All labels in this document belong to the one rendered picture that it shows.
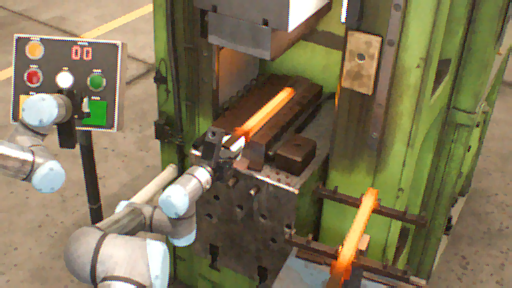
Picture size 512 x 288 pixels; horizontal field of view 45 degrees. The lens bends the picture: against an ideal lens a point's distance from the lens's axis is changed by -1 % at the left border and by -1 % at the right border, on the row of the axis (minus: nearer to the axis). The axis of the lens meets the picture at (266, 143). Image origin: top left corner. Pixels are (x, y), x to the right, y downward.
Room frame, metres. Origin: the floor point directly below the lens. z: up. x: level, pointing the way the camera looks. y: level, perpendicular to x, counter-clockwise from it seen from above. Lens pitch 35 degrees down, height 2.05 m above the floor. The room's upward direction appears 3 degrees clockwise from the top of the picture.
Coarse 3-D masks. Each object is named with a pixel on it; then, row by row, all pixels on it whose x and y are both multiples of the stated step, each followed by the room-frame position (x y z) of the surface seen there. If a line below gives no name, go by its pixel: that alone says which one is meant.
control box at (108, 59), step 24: (24, 48) 1.70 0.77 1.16; (48, 48) 1.70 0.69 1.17; (72, 48) 1.70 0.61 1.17; (96, 48) 1.70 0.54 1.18; (120, 48) 1.70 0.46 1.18; (24, 72) 1.66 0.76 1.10; (48, 72) 1.66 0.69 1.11; (72, 72) 1.66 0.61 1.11; (96, 72) 1.66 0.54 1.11; (120, 72) 1.67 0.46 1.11; (96, 96) 1.62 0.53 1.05; (120, 96) 1.65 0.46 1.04; (120, 120) 1.63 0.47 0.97
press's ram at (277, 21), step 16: (208, 0) 1.60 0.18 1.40; (224, 0) 1.57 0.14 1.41; (240, 0) 1.55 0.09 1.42; (256, 0) 1.53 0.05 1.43; (272, 0) 1.51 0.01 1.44; (288, 0) 1.49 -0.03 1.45; (304, 0) 1.56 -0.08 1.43; (320, 0) 1.66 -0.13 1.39; (240, 16) 1.55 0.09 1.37; (256, 16) 1.53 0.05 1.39; (272, 16) 1.51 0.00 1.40; (288, 16) 1.49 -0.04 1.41; (304, 16) 1.57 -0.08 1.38
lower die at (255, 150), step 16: (272, 80) 1.92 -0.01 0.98; (288, 80) 1.91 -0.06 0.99; (304, 80) 1.90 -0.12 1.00; (256, 96) 1.80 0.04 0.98; (272, 96) 1.79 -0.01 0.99; (304, 96) 1.80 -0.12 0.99; (320, 96) 1.87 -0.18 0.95; (240, 112) 1.68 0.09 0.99; (256, 112) 1.67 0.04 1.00; (224, 128) 1.58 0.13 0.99; (256, 128) 1.58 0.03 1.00; (272, 128) 1.59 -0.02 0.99; (288, 128) 1.65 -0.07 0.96; (256, 144) 1.52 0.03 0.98; (256, 160) 1.52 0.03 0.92
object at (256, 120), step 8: (288, 88) 1.82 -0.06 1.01; (280, 96) 1.76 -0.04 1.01; (288, 96) 1.78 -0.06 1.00; (272, 104) 1.71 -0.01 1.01; (280, 104) 1.73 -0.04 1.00; (264, 112) 1.65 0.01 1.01; (272, 112) 1.68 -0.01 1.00; (256, 120) 1.60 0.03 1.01; (264, 120) 1.63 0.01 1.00; (240, 128) 1.54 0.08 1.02; (248, 128) 1.56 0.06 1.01; (232, 136) 1.50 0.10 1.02; (240, 136) 1.50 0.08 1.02; (248, 136) 1.53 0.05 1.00; (224, 144) 1.46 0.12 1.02; (232, 144) 1.46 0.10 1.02
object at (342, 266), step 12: (372, 192) 1.29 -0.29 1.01; (372, 204) 1.24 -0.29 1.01; (360, 216) 1.19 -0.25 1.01; (360, 228) 1.14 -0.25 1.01; (348, 240) 1.10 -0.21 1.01; (348, 252) 1.06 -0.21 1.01; (336, 264) 1.01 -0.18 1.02; (348, 264) 1.02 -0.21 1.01; (336, 276) 0.97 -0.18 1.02; (348, 276) 1.00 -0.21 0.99
